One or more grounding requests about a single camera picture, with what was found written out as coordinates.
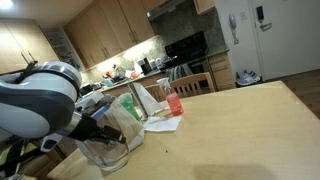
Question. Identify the black countertop appliance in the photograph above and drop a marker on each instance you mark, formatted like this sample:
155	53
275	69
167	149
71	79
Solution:
146	66

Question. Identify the wooden base cabinet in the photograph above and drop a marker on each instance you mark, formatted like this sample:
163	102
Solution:
221	71

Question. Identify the white light switch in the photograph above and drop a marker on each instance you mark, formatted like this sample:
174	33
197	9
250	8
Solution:
243	15

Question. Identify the green clear plastic packet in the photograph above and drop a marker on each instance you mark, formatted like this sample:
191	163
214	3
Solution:
128	105

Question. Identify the grey wall phone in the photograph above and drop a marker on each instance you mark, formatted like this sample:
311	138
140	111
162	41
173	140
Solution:
232	22

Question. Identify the clear glass countertop jar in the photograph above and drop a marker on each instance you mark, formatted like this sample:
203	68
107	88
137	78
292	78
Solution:
118	71

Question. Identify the teal countertop dish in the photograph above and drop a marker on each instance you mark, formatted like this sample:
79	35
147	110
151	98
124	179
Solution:
109	82

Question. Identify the black kitchen stove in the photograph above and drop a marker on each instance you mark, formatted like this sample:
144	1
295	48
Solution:
186	46

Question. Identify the beige canvas tote bag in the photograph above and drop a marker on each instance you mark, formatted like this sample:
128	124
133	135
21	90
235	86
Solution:
113	150

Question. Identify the orange countertop item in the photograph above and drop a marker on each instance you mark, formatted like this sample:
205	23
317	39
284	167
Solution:
133	75

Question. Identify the white countertop container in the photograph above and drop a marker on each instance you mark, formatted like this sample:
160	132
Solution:
156	63

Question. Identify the white blue sneaker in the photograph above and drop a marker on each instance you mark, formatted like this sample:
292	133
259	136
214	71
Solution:
245	79
255	76

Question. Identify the open kitchen shelf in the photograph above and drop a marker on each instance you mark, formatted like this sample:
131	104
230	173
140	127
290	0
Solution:
65	46

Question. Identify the black tripod stand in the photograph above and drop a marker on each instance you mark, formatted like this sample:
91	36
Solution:
16	156

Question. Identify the spray bottle with pink liquid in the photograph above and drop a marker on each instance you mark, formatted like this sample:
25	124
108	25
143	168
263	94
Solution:
174	101

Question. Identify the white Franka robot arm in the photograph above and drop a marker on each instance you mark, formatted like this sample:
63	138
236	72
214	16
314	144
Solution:
33	100

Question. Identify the white paper sheet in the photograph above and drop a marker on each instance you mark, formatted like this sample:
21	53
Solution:
161	124

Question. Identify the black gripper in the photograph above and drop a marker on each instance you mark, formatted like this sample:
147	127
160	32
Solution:
83	128

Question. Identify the white microwave oven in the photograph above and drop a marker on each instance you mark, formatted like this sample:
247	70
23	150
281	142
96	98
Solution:
86	89

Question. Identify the white door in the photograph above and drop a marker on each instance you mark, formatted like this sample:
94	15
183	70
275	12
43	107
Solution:
293	40

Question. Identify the steel range hood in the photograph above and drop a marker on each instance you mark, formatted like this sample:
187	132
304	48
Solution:
166	8

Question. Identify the wooden chair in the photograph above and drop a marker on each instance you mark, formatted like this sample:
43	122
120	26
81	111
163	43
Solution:
156	91
193	80

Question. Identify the light wooden wall cabinet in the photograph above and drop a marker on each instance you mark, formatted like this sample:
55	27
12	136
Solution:
203	5

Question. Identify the black door lock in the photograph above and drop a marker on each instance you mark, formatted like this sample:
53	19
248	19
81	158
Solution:
260	13

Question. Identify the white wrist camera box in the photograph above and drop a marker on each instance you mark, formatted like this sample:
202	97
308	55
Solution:
51	143

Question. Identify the light wooden cabinets above fridge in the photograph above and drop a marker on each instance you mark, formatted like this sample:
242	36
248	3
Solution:
23	43

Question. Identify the yellow green cloth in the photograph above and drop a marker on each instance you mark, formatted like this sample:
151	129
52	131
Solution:
5	156

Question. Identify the light wooden wall cabinets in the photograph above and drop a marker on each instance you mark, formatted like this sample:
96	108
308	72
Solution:
110	26

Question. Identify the silver metal pole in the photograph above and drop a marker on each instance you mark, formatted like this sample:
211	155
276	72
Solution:
138	100

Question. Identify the striped dish towel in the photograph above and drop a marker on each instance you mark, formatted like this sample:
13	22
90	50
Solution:
180	71

